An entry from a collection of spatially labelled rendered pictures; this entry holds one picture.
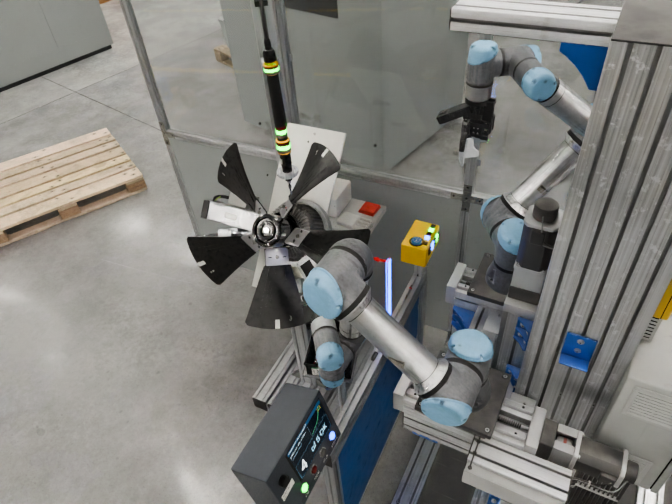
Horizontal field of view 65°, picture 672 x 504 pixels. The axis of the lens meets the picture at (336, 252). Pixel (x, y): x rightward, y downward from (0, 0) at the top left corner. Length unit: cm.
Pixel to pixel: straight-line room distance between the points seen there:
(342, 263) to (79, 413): 220
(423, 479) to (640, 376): 113
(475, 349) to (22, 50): 649
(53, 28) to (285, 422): 647
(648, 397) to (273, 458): 94
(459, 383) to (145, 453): 191
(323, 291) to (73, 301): 275
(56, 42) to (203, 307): 469
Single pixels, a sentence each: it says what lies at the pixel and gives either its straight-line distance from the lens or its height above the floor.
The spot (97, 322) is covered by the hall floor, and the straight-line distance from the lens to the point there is 361.
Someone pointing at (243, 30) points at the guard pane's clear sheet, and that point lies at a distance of 254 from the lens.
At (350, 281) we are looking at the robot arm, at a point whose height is 150.
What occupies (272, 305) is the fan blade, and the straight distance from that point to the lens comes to 194.
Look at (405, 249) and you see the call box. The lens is 202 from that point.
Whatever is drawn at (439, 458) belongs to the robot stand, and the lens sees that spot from 247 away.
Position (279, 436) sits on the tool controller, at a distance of 134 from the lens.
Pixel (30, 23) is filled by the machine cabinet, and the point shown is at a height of 57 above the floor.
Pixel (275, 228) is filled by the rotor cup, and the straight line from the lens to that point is 188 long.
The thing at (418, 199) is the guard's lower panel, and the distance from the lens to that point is 250.
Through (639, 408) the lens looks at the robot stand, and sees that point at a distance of 164.
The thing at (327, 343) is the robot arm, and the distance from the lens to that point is 152.
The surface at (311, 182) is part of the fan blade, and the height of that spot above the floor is 136.
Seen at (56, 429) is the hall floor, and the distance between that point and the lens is 323.
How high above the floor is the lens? 241
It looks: 42 degrees down
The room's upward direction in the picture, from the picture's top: 5 degrees counter-clockwise
